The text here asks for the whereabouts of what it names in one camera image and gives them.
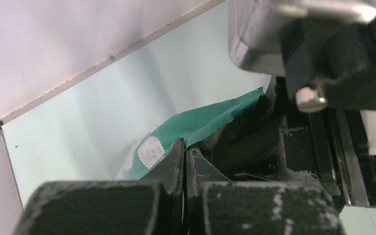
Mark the green pet food bag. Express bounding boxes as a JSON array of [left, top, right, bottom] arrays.
[[117, 87, 264, 180]]

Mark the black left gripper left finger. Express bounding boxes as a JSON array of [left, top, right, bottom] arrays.
[[14, 138, 185, 235]]

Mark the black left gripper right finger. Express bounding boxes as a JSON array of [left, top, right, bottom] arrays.
[[185, 146, 345, 235]]

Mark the aluminium frame rail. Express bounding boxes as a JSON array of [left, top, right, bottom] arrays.
[[0, 0, 220, 132]]

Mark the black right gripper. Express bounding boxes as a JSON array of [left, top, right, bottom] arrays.
[[197, 77, 376, 208]]

